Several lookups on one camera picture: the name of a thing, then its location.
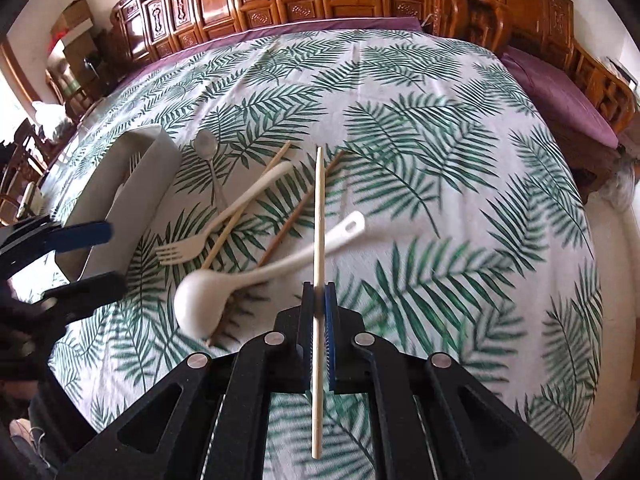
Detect grey metal tray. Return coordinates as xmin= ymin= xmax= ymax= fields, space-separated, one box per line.
xmin=55 ymin=125 xmax=181 ymax=282

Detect cream plastic fork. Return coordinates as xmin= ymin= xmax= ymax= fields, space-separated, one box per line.
xmin=155 ymin=162 xmax=293 ymax=266

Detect light bamboo chopstick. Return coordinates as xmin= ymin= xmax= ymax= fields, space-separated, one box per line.
xmin=311 ymin=146 xmax=326 ymax=460

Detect purple armchair cushion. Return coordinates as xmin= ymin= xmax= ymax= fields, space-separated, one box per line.
xmin=500 ymin=47 xmax=618 ymax=148

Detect brown wooden chopstick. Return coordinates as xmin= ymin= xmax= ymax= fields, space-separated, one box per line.
xmin=207 ymin=148 xmax=346 ymax=348

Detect tan wooden chopstick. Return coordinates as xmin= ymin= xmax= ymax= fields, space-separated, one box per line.
xmin=200 ymin=140 xmax=292 ymax=271

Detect small steel spoon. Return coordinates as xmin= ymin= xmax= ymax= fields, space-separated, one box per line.
xmin=193 ymin=129 xmax=227 ymax=209

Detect white ladle spoon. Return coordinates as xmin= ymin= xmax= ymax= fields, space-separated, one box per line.
xmin=172 ymin=210 xmax=368 ymax=340

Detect carved wooden armchair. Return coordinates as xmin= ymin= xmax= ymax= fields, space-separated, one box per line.
xmin=430 ymin=0 xmax=637 ymax=132

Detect purple bench cushion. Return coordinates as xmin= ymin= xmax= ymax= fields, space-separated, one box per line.
xmin=122 ymin=16 xmax=422 ymax=86

